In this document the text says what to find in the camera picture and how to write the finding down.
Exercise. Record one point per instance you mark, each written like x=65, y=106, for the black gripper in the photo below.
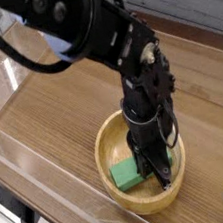
x=148, y=110

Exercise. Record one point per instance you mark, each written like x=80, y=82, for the green rectangular block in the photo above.
x=125, y=174

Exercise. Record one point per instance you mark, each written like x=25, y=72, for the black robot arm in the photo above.
x=105, y=32

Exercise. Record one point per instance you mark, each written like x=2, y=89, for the brown wooden bowl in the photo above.
x=148, y=197

